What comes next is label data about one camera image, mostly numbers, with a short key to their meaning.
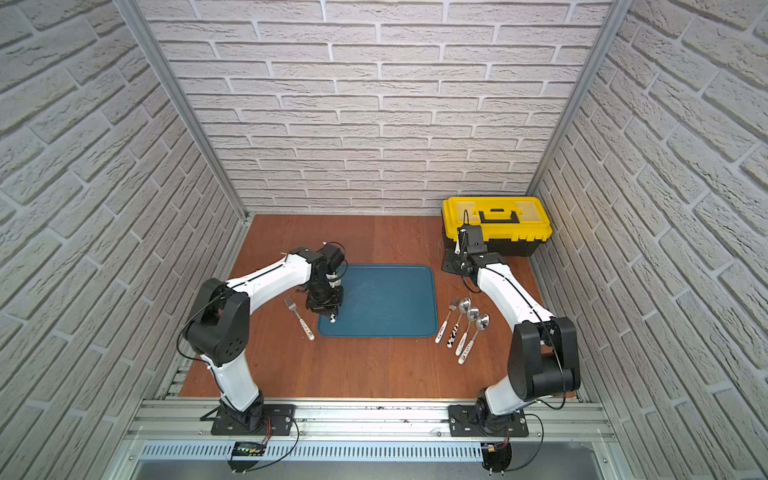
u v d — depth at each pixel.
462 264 0.65
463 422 0.74
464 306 0.93
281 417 0.73
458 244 0.73
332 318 0.86
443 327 0.90
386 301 0.98
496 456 0.70
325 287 0.77
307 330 0.89
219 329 0.48
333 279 0.84
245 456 0.72
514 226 0.97
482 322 0.90
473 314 0.91
